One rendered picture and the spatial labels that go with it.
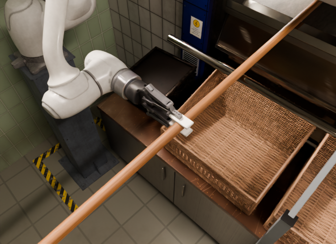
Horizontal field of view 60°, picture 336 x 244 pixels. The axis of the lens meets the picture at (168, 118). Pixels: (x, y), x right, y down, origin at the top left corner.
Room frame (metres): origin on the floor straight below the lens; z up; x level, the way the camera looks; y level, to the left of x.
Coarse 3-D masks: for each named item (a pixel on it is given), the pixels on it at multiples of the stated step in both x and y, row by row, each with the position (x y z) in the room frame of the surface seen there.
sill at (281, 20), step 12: (228, 0) 1.20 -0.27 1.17; (240, 0) 1.19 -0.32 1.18; (240, 12) 1.15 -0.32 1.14; (252, 12) 1.12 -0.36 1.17; (264, 12) 1.09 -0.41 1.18; (276, 12) 1.09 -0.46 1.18; (276, 24) 1.04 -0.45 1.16; (300, 24) 1.01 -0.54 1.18; (300, 36) 0.96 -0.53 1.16; (312, 36) 0.94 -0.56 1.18; (324, 36) 0.93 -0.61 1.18; (324, 48) 0.89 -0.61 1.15
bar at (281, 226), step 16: (192, 48) 0.87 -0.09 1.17; (208, 64) 0.81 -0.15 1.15; (224, 64) 0.78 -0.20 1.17; (240, 80) 0.71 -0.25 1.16; (272, 96) 0.63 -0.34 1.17; (304, 112) 0.56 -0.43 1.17; (320, 128) 0.51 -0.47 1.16; (320, 176) 0.40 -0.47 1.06; (304, 192) 0.37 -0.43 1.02; (288, 224) 0.29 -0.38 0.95; (272, 240) 0.29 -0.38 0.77
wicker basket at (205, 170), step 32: (192, 96) 0.97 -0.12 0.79; (224, 96) 1.06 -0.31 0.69; (256, 96) 0.97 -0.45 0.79; (160, 128) 0.81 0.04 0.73; (192, 128) 0.91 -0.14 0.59; (224, 128) 0.91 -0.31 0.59; (256, 128) 0.89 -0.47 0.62; (288, 128) 0.81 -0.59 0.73; (192, 160) 0.67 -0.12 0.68; (224, 160) 0.72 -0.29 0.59; (256, 160) 0.72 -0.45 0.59; (288, 160) 0.61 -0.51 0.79; (224, 192) 0.53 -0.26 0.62; (256, 192) 0.55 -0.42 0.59
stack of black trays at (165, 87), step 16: (160, 48) 1.31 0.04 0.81; (144, 64) 1.19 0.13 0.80; (160, 64) 1.19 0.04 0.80; (176, 64) 1.19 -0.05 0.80; (192, 64) 1.17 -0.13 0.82; (144, 80) 1.07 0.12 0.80; (160, 80) 1.07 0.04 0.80; (176, 80) 1.07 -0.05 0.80; (192, 80) 1.15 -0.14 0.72; (176, 96) 1.03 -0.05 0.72
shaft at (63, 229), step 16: (304, 16) 1.03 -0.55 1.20; (288, 32) 0.94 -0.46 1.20; (224, 80) 0.67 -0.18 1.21; (208, 96) 0.60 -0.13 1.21; (192, 112) 0.53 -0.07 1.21; (176, 128) 0.48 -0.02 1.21; (160, 144) 0.42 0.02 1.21; (144, 160) 0.38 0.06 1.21; (128, 176) 0.33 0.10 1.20; (96, 192) 0.29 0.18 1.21; (112, 192) 0.29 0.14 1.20; (80, 208) 0.25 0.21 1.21; (64, 224) 0.21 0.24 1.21; (48, 240) 0.17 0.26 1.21
